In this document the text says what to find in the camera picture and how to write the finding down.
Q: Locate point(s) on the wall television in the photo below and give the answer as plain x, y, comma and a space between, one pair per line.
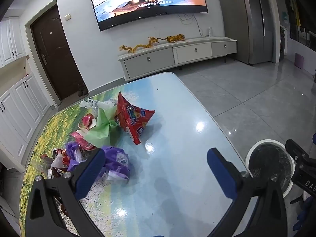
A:
148, 0

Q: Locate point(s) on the plain white plastic bag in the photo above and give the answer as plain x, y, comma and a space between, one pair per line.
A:
107, 105

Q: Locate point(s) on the dark shoe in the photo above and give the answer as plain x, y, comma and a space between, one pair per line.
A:
80, 93
85, 90

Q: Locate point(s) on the clear plastic bag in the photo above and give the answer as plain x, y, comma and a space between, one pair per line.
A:
56, 161

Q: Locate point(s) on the white light switch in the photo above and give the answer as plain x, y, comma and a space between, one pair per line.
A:
68, 17

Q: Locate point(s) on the yellow hanging garment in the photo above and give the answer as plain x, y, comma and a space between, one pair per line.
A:
295, 9

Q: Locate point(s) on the white trash bin black liner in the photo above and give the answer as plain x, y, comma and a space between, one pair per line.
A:
269, 163

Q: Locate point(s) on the pink packet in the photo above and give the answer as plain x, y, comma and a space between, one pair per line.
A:
81, 138

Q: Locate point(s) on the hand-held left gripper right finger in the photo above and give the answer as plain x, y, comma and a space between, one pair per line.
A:
219, 167

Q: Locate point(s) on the yellow dragon toy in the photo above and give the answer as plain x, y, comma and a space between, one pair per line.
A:
134, 48
154, 40

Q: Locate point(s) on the dark brown door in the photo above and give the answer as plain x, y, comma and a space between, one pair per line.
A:
56, 49

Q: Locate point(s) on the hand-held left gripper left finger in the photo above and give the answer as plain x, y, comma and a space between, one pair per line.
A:
91, 172

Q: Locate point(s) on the dark brown snack wrapper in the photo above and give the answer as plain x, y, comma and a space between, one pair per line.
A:
58, 172

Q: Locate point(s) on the white floor cabinet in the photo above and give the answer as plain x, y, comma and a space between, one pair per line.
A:
22, 108

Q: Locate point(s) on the purple plastic bag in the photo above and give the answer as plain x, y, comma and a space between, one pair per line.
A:
72, 150
116, 160

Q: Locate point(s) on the white power adapter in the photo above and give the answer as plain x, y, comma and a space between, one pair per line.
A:
210, 31

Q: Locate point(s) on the yellow tiger toy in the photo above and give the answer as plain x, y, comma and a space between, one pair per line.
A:
175, 38

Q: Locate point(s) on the person's right hand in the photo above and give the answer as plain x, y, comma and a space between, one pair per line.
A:
305, 209

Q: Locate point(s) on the red white crumpled wrapper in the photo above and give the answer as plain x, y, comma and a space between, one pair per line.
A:
86, 122

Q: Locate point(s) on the green plastic bag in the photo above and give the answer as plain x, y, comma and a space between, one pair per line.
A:
101, 130

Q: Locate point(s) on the white printed plastic bag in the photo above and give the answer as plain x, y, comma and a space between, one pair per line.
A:
90, 103

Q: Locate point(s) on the red snack bag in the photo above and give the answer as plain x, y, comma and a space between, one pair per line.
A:
133, 121

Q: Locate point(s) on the white wall cabinet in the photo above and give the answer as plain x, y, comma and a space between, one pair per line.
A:
11, 42

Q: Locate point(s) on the white television cabinet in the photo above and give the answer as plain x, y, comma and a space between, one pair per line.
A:
148, 61

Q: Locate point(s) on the grey refrigerator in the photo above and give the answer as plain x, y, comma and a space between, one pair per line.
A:
259, 22

